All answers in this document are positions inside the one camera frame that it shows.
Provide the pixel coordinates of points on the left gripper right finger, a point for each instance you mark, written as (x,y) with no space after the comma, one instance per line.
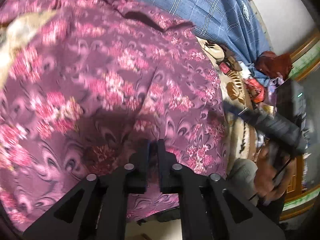
(210,208)

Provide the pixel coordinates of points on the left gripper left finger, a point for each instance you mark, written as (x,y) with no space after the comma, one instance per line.
(96,207)

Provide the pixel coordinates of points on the purple floral garment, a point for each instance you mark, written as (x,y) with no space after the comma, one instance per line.
(58,164)

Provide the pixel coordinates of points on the person's right hand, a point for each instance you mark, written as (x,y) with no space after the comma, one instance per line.
(263,181)

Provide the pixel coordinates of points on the beige floral leaf blanket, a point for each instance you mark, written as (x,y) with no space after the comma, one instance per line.
(235,99)

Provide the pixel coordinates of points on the red patterned cloth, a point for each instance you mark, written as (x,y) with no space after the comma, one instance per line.
(255,89)

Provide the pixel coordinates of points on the lilac crumpled cloth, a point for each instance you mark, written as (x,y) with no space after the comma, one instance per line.
(276,82)

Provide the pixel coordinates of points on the grey trouser leg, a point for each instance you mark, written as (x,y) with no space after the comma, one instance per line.
(242,177)

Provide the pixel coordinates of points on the dark red cloth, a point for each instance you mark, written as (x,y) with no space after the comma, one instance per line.
(273,65)

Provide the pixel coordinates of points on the wooden bed frame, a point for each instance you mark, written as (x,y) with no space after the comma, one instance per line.
(305,59)

